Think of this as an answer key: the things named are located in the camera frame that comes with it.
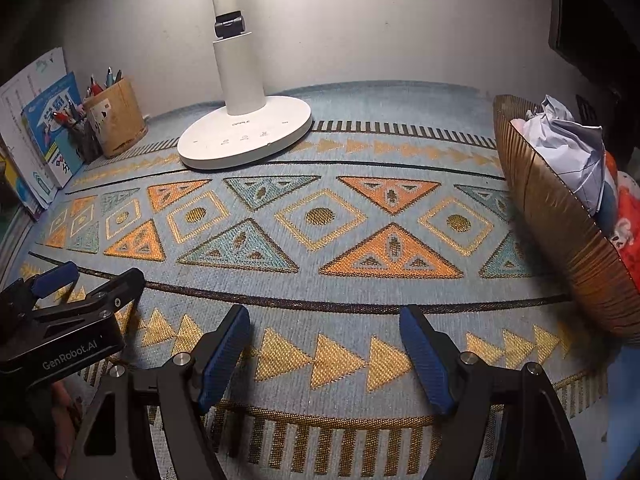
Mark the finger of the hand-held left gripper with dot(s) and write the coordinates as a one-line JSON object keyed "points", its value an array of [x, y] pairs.
{"points": [[55, 277], [112, 290]]}

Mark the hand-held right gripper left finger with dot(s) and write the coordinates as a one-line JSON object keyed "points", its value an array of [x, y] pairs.
{"points": [[225, 355]]}

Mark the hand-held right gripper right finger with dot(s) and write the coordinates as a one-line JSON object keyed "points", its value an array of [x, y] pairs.
{"points": [[425, 360]]}

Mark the golden ribbed glass bowl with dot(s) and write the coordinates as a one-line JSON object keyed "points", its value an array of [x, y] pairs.
{"points": [[560, 230]]}

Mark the red orange snack packet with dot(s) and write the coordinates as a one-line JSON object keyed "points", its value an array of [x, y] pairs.
{"points": [[625, 230]]}

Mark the paper with handwriting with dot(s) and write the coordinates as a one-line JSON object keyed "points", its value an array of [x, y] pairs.
{"points": [[570, 150]]}

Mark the person's left hand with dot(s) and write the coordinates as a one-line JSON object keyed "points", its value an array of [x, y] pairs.
{"points": [[62, 425]]}

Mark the patterned blue woven mat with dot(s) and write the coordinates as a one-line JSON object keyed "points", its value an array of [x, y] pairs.
{"points": [[320, 270]]}

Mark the black mesh pen holder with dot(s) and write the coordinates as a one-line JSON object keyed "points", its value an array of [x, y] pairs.
{"points": [[85, 142]]}

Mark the blue cover workbook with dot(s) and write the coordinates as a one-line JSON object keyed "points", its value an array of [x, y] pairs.
{"points": [[50, 125]]}

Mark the bundle of red white pens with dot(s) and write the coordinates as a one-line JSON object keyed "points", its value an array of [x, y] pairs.
{"points": [[62, 117]]}

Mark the bamboo pen holder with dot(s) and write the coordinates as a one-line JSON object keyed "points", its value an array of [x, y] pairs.
{"points": [[115, 120]]}

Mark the row of upright books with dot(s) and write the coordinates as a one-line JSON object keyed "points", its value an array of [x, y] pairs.
{"points": [[20, 110]]}

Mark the white desk lamp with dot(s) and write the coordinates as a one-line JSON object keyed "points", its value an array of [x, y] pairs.
{"points": [[240, 135]]}

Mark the bundle of grey pens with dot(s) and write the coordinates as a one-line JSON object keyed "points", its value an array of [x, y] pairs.
{"points": [[110, 80]]}

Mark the black computer monitor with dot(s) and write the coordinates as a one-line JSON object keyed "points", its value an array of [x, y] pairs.
{"points": [[590, 10]]}

